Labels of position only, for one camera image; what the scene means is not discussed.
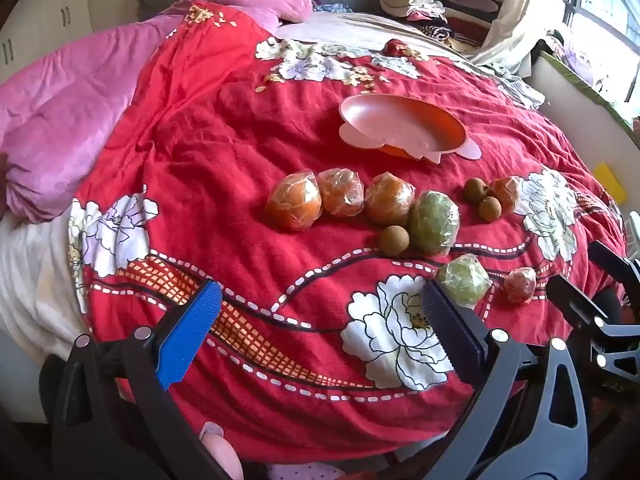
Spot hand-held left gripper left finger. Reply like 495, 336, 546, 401
50, 279, 236, 480

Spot purple clothes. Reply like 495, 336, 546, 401
542, 27, 596, 86

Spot person's left hand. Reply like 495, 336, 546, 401
199, 422, 245, 480

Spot beige bed sheet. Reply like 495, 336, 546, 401
274, 10, 481, 61

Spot pink dotted clothing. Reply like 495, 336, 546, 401
265, 462, 346, 480

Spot yellow card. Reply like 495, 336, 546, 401
595, 161, 628, 201

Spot green orange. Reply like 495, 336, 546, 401
436, 255, 493, 309
408, 189, 460, 254

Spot grey striped cloth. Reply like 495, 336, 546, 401
470, 57, 546, 111

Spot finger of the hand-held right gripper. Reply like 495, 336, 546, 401
587, 241, 640, 293
546, 275, 640, 372

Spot grey plastic chair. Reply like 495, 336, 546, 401
622, 210, 640, 261

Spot pink plastic bowl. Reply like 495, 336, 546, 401
338, 92, 482, 165

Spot white wardrobe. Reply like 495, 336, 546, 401
0, 0, 93, 83

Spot cream curtain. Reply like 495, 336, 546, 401
470, 0, 576, 78

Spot large orange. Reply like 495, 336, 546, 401
318, 168, 365, 219
363, 172, 417, 226
265, 171, 322, 232

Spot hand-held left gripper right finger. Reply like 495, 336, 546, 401
415, 280, 591, 480

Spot stack of folded clothes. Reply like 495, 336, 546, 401
379, 0, 501, 43

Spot medium orange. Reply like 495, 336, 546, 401
487, 176, 524, 215

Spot brown longan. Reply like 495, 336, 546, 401
378, 225, 411, 258
463, 177, 488, 205
478, 196, 502, 222

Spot pink blanket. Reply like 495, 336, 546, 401
0, 12, 186, 221

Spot red floral blanket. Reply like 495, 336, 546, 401
67, 2, 628, 466

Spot green ledge cover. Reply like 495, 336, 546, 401
537, 50, 640, 136

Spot window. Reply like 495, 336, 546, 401
562, 0, 640, 106

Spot white bed sheet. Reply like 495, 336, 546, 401
0, 212, 93, 361

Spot small reddish orange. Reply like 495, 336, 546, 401
503, 267, 537, 305

